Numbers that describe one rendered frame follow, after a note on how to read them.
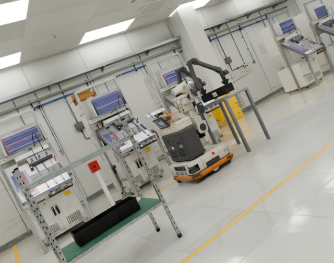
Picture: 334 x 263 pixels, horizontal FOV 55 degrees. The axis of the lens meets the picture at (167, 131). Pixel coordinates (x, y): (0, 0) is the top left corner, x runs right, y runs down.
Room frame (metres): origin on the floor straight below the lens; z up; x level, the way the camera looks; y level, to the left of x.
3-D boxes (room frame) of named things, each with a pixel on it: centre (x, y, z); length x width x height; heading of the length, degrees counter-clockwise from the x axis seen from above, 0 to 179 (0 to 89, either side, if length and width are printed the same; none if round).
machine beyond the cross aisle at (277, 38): (7.91, -3.59, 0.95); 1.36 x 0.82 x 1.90; 29
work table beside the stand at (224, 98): (4.67, -0.92, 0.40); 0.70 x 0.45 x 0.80; 27
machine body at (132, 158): (5.52, 0.80, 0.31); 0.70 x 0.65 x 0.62; 119
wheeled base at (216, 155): (4.32, -0.23, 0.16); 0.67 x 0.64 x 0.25; 117
